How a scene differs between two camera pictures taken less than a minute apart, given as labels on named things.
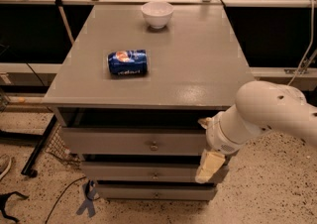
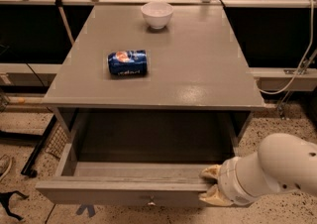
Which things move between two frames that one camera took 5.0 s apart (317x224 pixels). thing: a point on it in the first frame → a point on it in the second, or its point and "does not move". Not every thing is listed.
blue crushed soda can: [128, 62] does not move
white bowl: [158, 13] does not move
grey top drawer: [132, 141] → [141, 184]
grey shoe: [5, 165] does not move
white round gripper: [217, 138] → [227, 178]
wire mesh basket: [58, 148] does not move
